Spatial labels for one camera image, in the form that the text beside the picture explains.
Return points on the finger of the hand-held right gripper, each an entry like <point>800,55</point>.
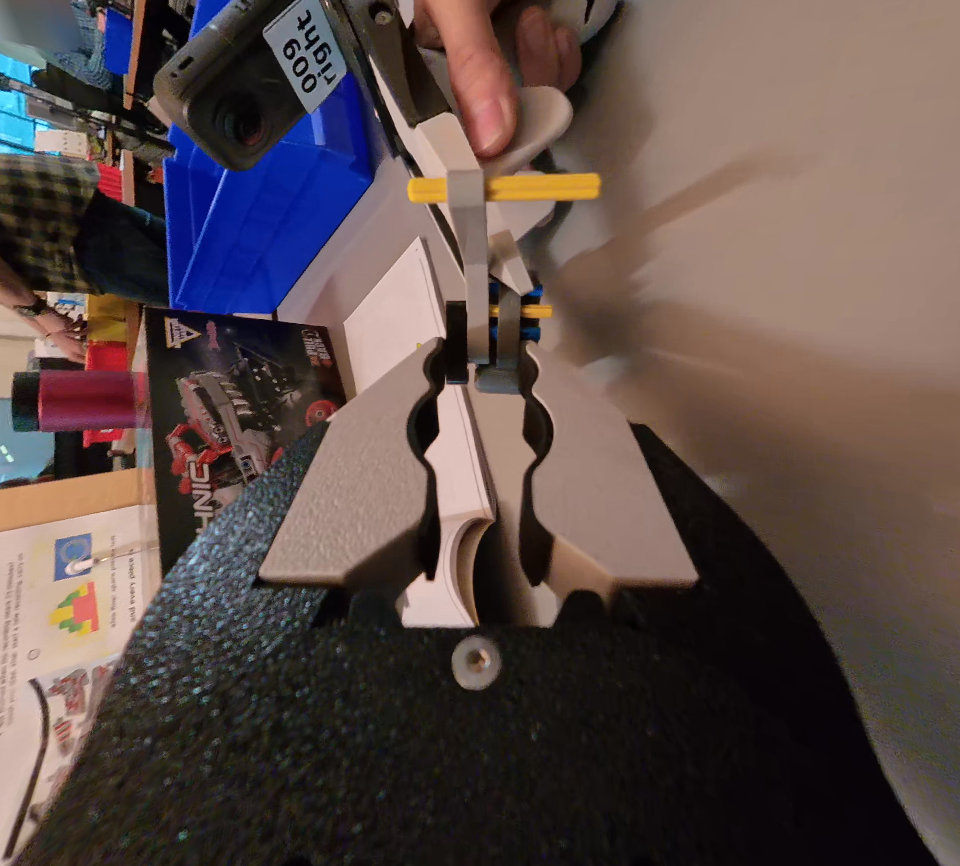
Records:
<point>442,138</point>

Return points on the cardboard-backed instruction sheet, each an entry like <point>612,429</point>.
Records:
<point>75,618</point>

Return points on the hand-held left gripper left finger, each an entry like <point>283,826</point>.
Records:
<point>352,498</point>

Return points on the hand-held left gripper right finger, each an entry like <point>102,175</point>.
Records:
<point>607,498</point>

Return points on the white instruction booklet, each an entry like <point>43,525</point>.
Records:
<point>390,326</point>

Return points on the maroon bottle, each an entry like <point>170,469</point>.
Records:
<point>82,401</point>

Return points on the grey toy brick assembly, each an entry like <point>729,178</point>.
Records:
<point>476,258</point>

